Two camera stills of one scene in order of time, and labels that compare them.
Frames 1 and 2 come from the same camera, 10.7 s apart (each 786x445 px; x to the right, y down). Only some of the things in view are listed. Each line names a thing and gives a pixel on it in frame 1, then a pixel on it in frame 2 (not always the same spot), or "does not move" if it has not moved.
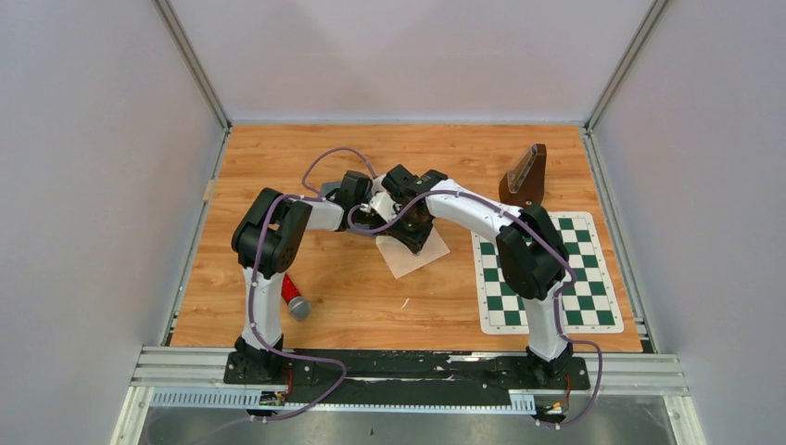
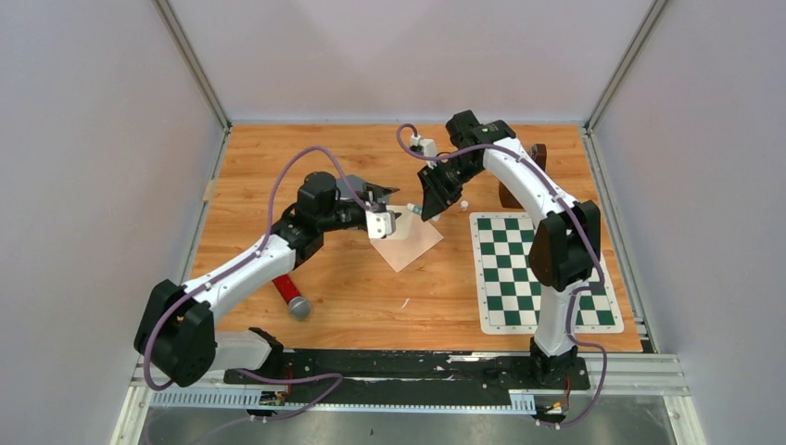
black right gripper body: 415,229 -> 458,171
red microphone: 298,305 does not move
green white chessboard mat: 588,306 does not move
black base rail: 409,377 does not move
